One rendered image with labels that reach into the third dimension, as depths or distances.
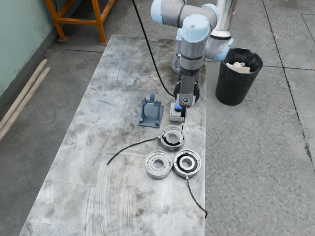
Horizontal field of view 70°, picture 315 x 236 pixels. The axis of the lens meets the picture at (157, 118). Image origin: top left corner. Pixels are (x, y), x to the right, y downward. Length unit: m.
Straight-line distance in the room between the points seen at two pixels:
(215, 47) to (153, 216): 0.76
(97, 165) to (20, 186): 1.14
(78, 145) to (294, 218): 1.48
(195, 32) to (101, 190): 0.62
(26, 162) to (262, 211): 1.79
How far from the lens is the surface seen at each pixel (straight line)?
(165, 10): 0.81
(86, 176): 0.93
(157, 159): 0.89
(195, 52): 0.71
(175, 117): 1.00
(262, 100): 2.39
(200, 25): 0.68
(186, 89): 0.77
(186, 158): 0.90
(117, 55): 1.39
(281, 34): 3.40
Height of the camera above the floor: 1.62
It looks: 52 degrees down
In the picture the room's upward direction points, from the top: straight up
